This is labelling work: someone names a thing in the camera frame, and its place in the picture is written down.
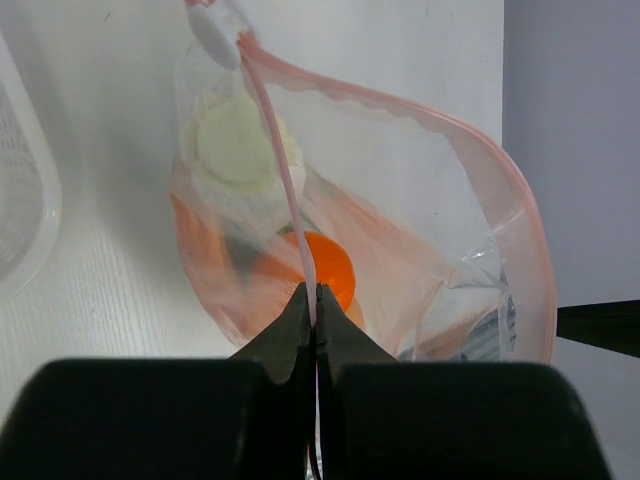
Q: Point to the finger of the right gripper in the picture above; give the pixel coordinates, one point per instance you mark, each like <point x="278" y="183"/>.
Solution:
<point x="611" y="326"/>

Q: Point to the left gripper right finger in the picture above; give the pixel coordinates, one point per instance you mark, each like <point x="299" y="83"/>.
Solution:
<point x="359" y="412"/>

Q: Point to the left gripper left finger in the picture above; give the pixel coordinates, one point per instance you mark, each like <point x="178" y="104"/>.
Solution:
<point x="279" y="427"/>

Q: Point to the orange persimmon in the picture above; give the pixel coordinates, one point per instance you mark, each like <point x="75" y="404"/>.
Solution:
<point x="333" y="267"/>

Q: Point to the clear pink-dotted zip bag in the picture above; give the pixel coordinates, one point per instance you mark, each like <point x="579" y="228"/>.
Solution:
<point x="442" y="229"/>

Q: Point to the green celery stalk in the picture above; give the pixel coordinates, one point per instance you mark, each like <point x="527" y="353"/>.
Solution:
<point x="233" y="166"/>

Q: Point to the white perforated plastic basket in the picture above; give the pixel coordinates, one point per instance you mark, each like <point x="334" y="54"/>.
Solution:
<point x="31" y="192"/>

